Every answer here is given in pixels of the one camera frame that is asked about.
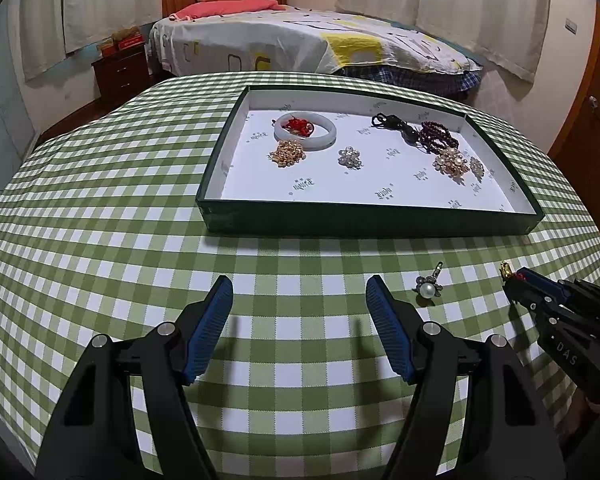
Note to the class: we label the black cord bead pendant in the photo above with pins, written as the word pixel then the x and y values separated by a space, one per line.
pixel 393 122

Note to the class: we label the gold rhinestone brooch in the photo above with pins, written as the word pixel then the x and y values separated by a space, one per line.
pixel 287 153

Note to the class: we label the red knotted cord charm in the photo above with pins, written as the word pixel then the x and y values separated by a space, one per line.
pixel 296 126

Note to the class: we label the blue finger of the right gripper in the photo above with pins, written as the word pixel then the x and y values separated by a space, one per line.
pixel 549 287
pixel 518 290

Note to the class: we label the red gold charm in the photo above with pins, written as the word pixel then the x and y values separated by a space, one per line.
pixel 505 271

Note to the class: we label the white jade bangle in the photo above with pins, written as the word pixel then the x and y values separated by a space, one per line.
pixel 314 132

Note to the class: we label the dark green shallow tray box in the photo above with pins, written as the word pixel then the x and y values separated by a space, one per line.
pixel 396 194

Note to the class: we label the single pearl silver brooch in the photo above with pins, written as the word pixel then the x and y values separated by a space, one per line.
pixel 427 286

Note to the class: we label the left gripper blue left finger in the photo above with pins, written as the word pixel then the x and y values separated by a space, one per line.
pixel 210 317

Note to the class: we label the bed with patterned sheet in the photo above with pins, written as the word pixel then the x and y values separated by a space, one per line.
pixel 315 42

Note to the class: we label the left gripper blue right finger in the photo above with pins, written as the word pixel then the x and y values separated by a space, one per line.
pixel 395 323

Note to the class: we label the pink pillow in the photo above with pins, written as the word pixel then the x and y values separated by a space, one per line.
pixel 207 9

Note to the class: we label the right white curtain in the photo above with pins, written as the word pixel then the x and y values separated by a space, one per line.
pixel 508 33

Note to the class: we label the silver rhinestone leaf brooch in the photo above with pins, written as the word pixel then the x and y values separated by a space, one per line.
pixel 477 168

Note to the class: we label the left white curtain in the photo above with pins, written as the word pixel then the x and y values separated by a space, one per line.
pixel 51 29

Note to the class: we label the silver pearl flower brooch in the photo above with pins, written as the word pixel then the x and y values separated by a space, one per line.
pixel 350 158

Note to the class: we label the wall light switch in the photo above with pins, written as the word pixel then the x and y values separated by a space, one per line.
pixel 571 26

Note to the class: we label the dark wooden nightstand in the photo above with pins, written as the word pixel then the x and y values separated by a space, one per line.
pixel 122 75

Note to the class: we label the white curtain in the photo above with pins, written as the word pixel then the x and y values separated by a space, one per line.
pixel 51 29
pixel 508 33

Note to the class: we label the pink pearl flower brooch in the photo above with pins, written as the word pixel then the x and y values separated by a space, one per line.
pixel 452 163

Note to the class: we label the glass sliding wardrobe door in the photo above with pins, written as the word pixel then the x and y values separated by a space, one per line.
pixel 2 110

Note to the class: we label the red gift boxes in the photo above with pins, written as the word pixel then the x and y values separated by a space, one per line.
pixel 120 40

